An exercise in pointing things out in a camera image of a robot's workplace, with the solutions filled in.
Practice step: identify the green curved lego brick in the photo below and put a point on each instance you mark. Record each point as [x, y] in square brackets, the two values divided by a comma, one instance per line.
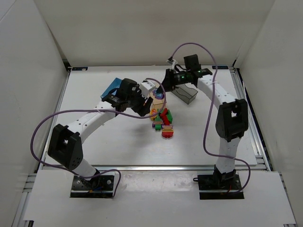
[169, 116]

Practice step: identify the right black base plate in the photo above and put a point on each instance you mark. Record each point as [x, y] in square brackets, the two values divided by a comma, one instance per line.
[210, 190]

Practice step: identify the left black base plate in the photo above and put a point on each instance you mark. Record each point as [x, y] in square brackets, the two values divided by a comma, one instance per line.
[99, 187]

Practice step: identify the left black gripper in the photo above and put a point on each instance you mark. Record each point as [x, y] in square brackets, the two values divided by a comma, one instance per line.
[139, 103]

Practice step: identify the red long lego brick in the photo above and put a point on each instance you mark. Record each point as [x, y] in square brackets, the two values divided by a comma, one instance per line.
[164, 119]

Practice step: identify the yellow flower lego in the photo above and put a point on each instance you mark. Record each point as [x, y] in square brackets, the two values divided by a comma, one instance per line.
[153, 114]

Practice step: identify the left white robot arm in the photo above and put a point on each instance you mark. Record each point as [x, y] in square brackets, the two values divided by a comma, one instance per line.
[66, 141]

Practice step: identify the green lego plate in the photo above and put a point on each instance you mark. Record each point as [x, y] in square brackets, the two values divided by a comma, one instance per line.
[163, 112]

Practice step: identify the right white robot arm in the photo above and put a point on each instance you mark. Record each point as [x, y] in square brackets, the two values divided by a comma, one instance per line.
[232, 113]

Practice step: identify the purple lotus lego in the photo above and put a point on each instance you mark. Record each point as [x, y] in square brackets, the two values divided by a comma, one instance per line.
[158, 95]

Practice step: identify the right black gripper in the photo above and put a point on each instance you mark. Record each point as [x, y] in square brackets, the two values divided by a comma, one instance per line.
[169, 79]

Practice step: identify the smoky grey container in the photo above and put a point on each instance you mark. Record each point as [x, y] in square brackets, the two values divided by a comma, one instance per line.
[185, 93]

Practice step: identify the orange transparent container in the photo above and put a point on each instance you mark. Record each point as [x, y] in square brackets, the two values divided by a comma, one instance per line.
[156, 104]

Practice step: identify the blue plastic container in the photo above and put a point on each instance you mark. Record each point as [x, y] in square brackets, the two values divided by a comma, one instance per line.
[112, 88]

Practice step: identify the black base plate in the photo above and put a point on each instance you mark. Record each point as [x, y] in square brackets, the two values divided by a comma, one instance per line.
[210, 190]
[99, 187]

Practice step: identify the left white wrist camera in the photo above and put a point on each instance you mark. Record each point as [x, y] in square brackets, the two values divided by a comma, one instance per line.
[146, 88]

